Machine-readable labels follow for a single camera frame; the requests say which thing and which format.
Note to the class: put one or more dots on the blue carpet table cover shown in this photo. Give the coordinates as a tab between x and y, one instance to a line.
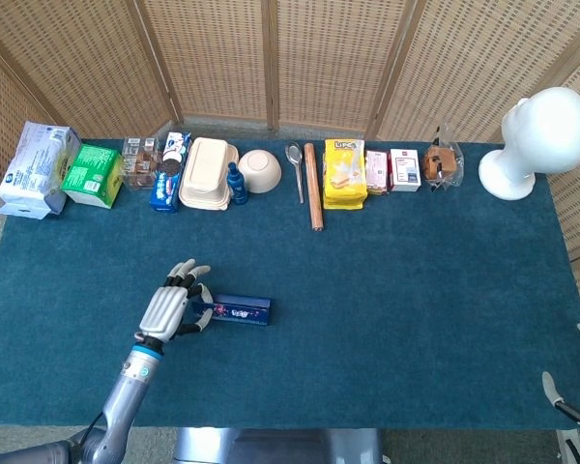
367	314

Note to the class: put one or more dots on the white blue paper pack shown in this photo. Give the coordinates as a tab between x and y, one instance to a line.
34	164

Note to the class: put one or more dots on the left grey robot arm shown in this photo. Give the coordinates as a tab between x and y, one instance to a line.
121	401

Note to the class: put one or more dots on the white red box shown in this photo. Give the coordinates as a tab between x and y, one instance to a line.
406	169

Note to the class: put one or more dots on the wooden rolling pin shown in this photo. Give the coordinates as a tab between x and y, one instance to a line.
313	188

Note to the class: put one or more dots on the blue grey glasses case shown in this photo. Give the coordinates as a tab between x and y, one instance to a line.
241	309

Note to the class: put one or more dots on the beige upturned bowl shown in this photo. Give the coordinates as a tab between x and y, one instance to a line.
261	169

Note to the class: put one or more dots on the beige lidded lunch box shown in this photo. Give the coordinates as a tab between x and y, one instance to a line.
205	174

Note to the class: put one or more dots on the clear plastic cookie box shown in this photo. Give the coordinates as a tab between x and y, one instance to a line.
140	164

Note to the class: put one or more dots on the metal spoon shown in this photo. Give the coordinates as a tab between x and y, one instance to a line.
294	153

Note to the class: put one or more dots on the blue Oreo cookie box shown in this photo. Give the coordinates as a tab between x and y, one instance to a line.
169	183

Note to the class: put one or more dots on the wicker folding screen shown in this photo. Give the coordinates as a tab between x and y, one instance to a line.
319	58

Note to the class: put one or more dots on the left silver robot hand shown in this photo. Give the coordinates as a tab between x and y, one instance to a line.
164	311

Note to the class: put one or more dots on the clear bag of pastries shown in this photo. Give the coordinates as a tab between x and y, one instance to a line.
440	162

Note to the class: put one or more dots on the blue spray bottle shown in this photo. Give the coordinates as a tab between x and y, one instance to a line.
237	183

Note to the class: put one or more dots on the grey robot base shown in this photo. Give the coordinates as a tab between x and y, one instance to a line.
280	447

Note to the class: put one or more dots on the yellow biscuit pack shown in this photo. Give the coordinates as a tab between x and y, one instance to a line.
343	174

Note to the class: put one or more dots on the green tissue pack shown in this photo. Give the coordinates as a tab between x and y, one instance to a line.
89	171

